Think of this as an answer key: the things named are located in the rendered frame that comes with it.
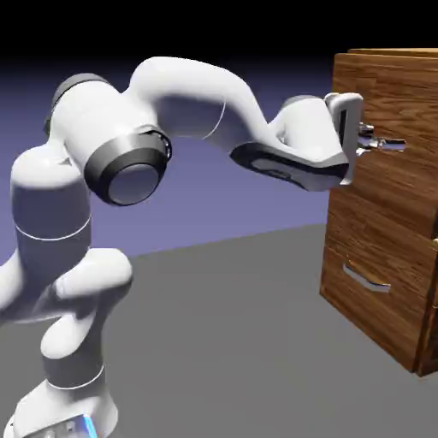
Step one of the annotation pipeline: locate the wooden cabinet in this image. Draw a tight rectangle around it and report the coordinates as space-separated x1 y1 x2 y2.
319 47 438 378

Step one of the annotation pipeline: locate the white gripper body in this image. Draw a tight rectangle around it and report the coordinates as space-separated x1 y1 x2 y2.
323 92 364 186

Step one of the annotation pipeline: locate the silver drawer handle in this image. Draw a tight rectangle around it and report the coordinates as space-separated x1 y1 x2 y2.
341 262 392 294
375 137 407 153

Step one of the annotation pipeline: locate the wooden drawer front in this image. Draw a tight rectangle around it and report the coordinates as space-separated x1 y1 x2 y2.
327 52 438 238
319 189 438 373

